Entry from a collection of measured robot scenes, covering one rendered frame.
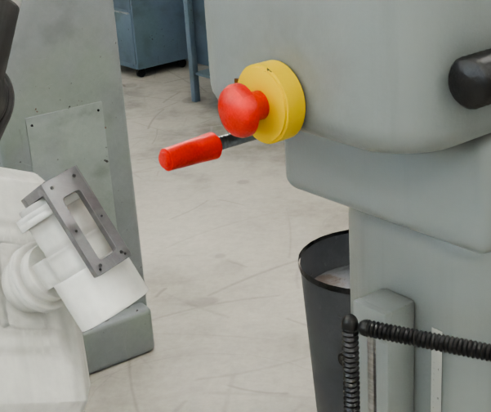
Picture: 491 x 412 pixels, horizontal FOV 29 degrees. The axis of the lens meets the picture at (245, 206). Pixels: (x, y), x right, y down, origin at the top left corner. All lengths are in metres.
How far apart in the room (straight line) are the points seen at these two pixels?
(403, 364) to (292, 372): 2.83
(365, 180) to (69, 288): 0.26
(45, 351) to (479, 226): 0.39
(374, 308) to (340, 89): 0.25
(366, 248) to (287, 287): 3.45
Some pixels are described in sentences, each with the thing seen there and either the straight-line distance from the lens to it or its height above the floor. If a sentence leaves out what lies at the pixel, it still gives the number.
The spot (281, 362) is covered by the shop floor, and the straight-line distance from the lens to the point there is 3.77.
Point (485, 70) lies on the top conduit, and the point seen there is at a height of 1.80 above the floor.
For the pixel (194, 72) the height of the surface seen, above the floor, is 0.23.
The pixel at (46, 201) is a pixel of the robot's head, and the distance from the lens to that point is 0.77.
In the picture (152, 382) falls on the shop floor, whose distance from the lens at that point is 3.72.
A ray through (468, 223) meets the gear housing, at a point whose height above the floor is 1.66.
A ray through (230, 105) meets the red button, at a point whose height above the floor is 1.77.
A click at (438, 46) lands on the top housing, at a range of 0.64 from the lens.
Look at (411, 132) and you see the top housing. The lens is 0.66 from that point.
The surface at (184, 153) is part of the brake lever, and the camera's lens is 0.79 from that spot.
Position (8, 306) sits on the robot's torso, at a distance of 0.86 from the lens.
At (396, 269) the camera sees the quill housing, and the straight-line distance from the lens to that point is 0.87.
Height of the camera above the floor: 1.95
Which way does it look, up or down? 22 degrees down
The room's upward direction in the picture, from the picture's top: 4 degrees counter-clockwise
